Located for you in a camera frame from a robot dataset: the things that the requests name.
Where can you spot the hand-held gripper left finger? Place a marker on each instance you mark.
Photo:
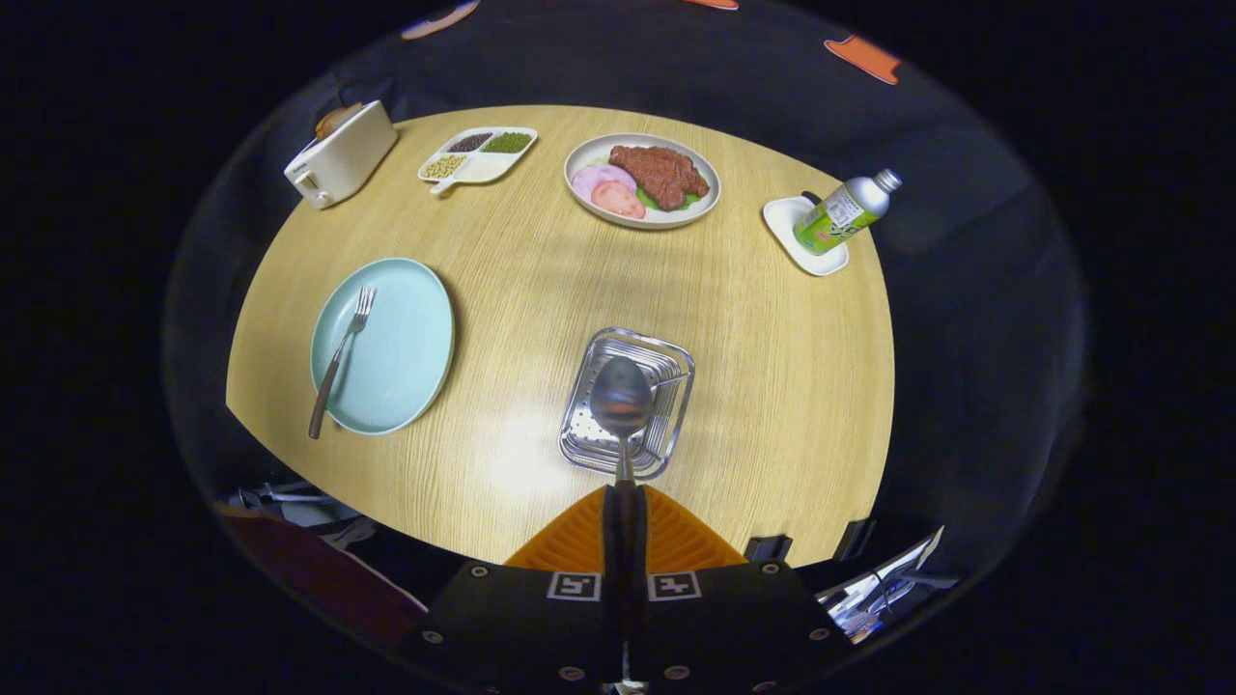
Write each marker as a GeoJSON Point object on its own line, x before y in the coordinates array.
{"type": "Point", "coordinates": [611, 541]}

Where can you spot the light teal plate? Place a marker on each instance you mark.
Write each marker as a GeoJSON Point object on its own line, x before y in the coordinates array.
{"type": "Point", "coordinates": [401, 357]}

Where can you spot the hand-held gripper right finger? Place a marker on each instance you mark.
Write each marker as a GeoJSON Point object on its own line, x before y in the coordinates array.
{"type": "Point", "coordinates": [639, 541]}

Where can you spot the green bean pile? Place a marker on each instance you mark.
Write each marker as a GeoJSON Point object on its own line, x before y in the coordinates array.
{"type": "Point", "coordinates": [507, 143]}

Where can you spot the black table bracket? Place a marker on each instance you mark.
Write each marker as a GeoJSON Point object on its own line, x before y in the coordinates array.
{"type": "Point", "coordinates": [855, 541]}
{"type": "Point", "coordinates": [768, 548]}

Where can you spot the cream white toaster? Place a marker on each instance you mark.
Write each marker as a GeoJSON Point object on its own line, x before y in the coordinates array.
{"type": "Point", "coordinates": [348, 159]}

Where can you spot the white divided dish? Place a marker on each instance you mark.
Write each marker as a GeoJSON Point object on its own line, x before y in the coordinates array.
{"type": "Point", "coordinates": [488, 168]}

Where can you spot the white square coaster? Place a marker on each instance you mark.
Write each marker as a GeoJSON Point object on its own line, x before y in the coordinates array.
{"type": "Point", "coordinates": [780, 220]}

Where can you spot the red ham slice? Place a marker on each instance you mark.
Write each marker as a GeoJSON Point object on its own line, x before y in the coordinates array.
{"type": "Point", "coordinates": [620, 201]}

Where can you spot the yellow bean pile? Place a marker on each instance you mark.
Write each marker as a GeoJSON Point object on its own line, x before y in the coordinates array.
{"type": "Point", "coordinates": [444, 166]}

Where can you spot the pale pink ham slice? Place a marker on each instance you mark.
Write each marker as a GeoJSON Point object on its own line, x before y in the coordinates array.
{"type": "Point", "coordinates": [597, 178]}

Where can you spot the dark bean pile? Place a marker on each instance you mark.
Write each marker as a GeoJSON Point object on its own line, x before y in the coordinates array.
{"type": "Point", "coordinates": [470, 143]}

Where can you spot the white round dinner plate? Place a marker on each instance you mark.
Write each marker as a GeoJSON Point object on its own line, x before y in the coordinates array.
{"type": "Point", "coordinates": [589, 154]}

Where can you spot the silver green drink bottle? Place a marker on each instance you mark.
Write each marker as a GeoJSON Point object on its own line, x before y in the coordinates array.
{"type": "Point", "coordinates": [840, 212]}

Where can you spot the brown toast slice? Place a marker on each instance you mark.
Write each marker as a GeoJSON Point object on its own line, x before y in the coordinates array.
{"type": "Point", "coordinates": [336, 120]}

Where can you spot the dark red cloth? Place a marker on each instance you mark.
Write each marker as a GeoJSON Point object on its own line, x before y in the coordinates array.
{"type": "Point", "coordinates": [319, 574]}

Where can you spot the metal drainer basket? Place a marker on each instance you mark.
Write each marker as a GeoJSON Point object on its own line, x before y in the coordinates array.
{"type": "Point", "coordinates": [671, 425]}

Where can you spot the green lettuce leaf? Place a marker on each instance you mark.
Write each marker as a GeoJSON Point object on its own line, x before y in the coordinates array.
{"type": "Point", "coordinates": [688, 202]}

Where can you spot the brown steak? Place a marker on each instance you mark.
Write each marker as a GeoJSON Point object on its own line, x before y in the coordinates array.
{"type": "Point", "coordinates": [661, 172]}

